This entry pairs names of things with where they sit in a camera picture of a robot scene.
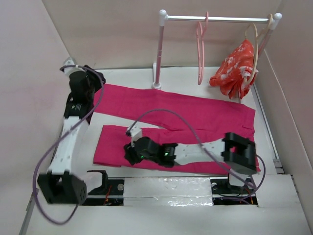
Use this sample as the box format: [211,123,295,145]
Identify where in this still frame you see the pink trousers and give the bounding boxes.
[93,84,255,175]

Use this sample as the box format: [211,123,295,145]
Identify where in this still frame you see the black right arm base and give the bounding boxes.
[210,177,258,206]

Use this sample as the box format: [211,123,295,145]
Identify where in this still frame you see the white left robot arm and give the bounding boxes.
[37,65,109,205]

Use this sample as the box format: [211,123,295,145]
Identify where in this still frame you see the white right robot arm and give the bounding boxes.
[124,133,257,193]

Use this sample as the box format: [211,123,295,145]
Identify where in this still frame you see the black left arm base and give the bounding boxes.
[82,170,125,206]

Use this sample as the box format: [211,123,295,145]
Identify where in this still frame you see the pink plastic hanger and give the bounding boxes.
[196,11,209,85]

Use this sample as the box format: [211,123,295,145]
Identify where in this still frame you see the beige wooden hanger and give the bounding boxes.
[244,14,273,85]

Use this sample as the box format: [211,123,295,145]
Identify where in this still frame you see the orange floral garment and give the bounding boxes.
[209,39,258,99]

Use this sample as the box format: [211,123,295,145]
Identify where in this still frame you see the white clothes rack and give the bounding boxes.
[152,9,282,90]

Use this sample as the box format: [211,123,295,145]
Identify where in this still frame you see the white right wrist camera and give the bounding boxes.
[126,125,142,146]

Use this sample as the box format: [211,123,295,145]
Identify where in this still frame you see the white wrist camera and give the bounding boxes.
[60,57,78,77]
[126,125,142,146]

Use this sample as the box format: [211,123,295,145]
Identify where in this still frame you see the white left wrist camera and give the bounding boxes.
[60,57,78,77]

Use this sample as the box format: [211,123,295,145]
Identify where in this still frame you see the metal rail left edge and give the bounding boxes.
[19,193,37,235]

